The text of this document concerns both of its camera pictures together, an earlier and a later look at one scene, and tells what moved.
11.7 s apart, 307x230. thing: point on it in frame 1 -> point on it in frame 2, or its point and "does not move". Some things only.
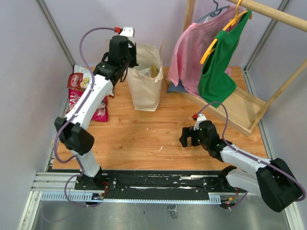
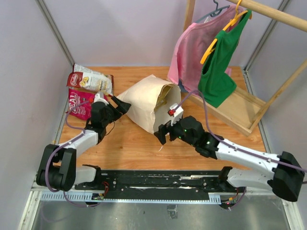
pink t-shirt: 191,43 does not move
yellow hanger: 214,44 does not move
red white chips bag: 79,78 does not move
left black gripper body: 131,61 -> 112,115
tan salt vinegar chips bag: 152,71 -> 171,98
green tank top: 214,85 does not move
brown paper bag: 145,80 -> 151,99
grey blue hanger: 215,13 does not move
